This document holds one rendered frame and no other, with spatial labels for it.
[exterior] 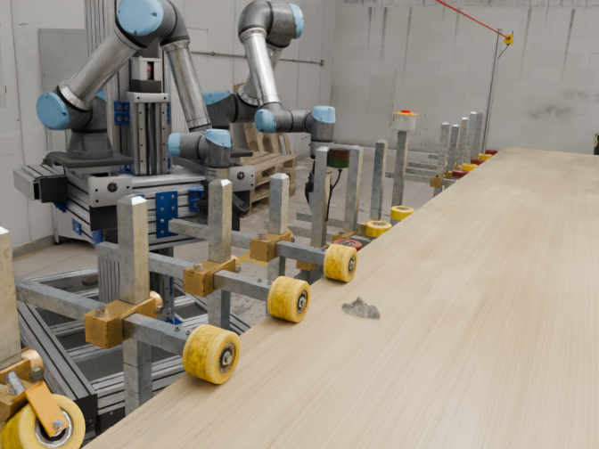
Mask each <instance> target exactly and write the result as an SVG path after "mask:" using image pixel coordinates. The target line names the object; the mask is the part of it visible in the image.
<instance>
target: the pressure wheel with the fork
mask: <svg viewBox="0 0 599 449"><path fill-rule="evenodd" d="M52 396H53V398H54V400H55V402H56V403H57V404H58V406H59V408H60V410H61V411H62V414H63V415H64V417H65V419H66V421H67V422H68V423H69V426H68V427H67V428H65V429H63V430H62V431H60V432H58V433H57V434H55V435H54V436H52V437H49V436H48V435H47V433H46V431H45V429H44V427H43V425H42V424H41V422H40V420H39V418H38V417H37V415H36V413H35V412H34V410H33V408H32V406H31V405H30V403H28V404H27V405H25V406H24V407H22V408H21V409H20V410H18V411H17V412H16V413H15V414H13V415H12V416H11V417H10V418H9V419H8V420H7V422H6V423H5V424H4V426H3V428H2V431H1V434H0V449H79V447H80V446H81V444H82V442H83V439H84V435H85V429H86V427H85V420H84V417H83V414H82V412H81V411H80V409H79V408H78V406H77V405H76V404H75V403H74V402H73V401H71V400H70V399H68V398H67V397H66V396H61V395H56V394H52Z"/></svg>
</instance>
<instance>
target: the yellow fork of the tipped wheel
mask: <svg viewBox="0 0 599 449"><path fill-rule="evenodd" d="M3 378H4V380H5V382H6V384H7V385H6V386H4V387H2V388H0V434H1V431H2V428H3V426H4V424H5V423H6V422H7V420H8V419H9V418H10V417H11V416H12V415H13V414H15V413H16V412H17V411H18V410H20V409H21V408H22V407H24V406H25V405H27V404H28V403H30V405H31V406H32V408H33V410H34V412H35V413H36V415H37V417H38V418H39V420H40V422H41V424H42V425H43V427H44V429H45V431H46V433H47V435H48V436H49V437H52V436H54V435H55V434H57V433H58V432H60V431H62V430H63V429H65V428H67V427H68V426H69V423H68V422H67V421H66V419H65V417H64V415H63V414H62V411H61V410H60V408H59V406H58V404H57V403H56V402H55V400H54V398H53V396H52V394H51V393H50V391H49V389H48V387H47V386H46V384H45V383H44V381H41V382H39V383H37V384H36V385H33V384H31V383H29V382H27V381H25V380H21V379H19V378H18V376H17V374H16V372H15V371H12V372H10V373H8V374H7V375H5V376H4V377H3Z"/></svg>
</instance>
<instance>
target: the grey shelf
mask: <svg viewBox="0 0 599 449"><path fill-rule="evenodd" d="M44 37H45V41H44ZM39 38H40V51H41V62H42V75H43V87H44V93H47V92H50V93H51V92H52V91H53V90H54V89H55V87H57V86H58V85H59V84H60V83H61V82H62V81H69V80H70V79H71V78H72V77H73V76H74V75H75V73H76V72H77V71H78V70H79V69H80V68H81V66H82V65H83V64H84V63H85V62H86V35H85V30H84V29H46V28H39ZM45 62H46V65H45ZM47 87H48V90H47ZM46 134H47V146H48V151H52V148H53V151H64V152H66V149H65V135H64V130H62V131H59V130H51V129H49V128H46ZM51 136H52V139H51ZM52 206H53V229H54V245H61V244H62V242H61V241H59V238H58V234H59V235H60V236H65V237H70V238H75V239H80V240H84V241H86V239H85V238H84V237H82V236H80V235H78V234H77V233H76V232H74V231H73V230H72V217H71V216H69V215H68V214H67V213H62V211H61V210H59V209H58V208H56V207H55V205H54V204H53V203H52ZM56 209H57V213H56ZM57 221H58V225H57Z"/></svg>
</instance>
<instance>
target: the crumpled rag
mask: <svg viewBox="0 0 599 449"><path fill-rule="evenodd" d="M341 308H342V310H343V309H344V310H346V311H347V312H349V314H357V315H360V316H364V317H367V318H372V319H374V318H375V317H376V315H380V314H379V312H378V309H377V307H376V306H373V305H370V306H369V305H368V304H367V303H366V302H364V301H363V299H362V298H361V297H360V296H358V297H357V299H356V300H355V301H352V302H350V303H346V302H345V303H344V304H343V305H341Z"/></svg>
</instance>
